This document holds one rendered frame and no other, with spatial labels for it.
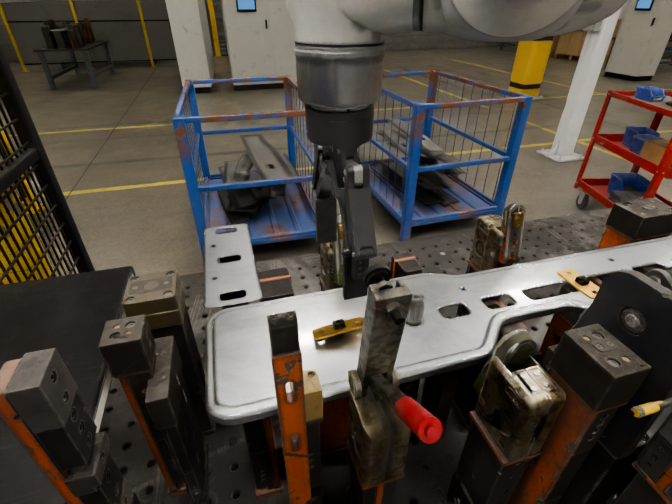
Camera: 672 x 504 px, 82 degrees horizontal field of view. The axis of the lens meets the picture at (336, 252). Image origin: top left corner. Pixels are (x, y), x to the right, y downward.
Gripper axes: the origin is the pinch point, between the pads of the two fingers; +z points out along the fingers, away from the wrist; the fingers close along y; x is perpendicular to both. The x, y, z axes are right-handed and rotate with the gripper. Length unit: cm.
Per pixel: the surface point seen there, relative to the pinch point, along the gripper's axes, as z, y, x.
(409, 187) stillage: 70, 166, -96
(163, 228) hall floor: 114, 239, 68
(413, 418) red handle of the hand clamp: 0.3, -24.6, 0.7
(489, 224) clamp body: 10.1, 17.9, -38.4
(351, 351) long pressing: 14.3, -3.8, -0.8
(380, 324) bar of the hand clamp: -3.5, -16.8, 0.9
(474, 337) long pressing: 14.3, -6.4, -20.0
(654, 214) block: 12, 14, -79
